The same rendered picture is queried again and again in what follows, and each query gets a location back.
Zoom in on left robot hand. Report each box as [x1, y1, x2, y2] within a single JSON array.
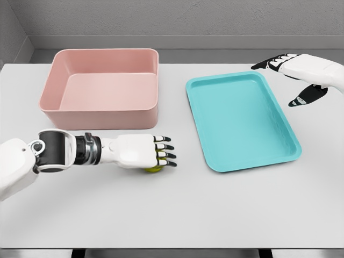
[[116, 133, 178, 170]]

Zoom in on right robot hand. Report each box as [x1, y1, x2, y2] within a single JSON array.
[[251, 53, 329, 108]]

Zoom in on yellow-green tennis ball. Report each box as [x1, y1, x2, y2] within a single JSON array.
[[144, 164, 163, 174]]

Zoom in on pink basket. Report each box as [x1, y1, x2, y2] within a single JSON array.
[[39, 48, 159, 132]]

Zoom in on blue tray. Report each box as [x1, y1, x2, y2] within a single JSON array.
[[185, 70, 303, 173]]

